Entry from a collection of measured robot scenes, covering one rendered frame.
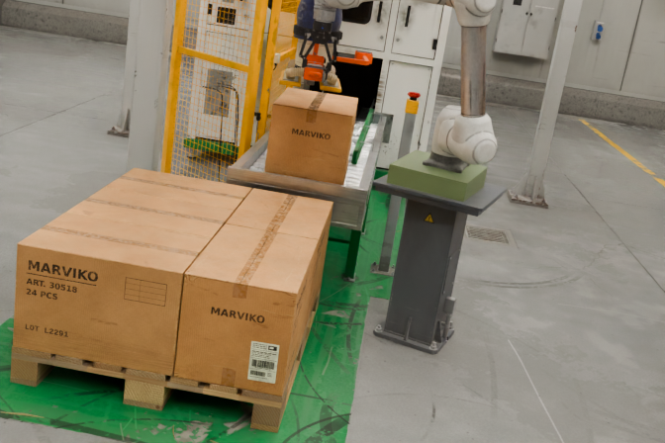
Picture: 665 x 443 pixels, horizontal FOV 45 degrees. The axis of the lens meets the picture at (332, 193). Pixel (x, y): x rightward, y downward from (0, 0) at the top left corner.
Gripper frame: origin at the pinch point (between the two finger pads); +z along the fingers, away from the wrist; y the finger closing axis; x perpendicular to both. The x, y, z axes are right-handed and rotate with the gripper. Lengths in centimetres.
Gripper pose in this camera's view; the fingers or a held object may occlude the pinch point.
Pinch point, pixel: (316, 71)
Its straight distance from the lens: 330.6
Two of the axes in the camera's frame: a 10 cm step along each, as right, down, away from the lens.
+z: -1.5, 9.5, 2.7
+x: 0.2, 2.7, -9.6
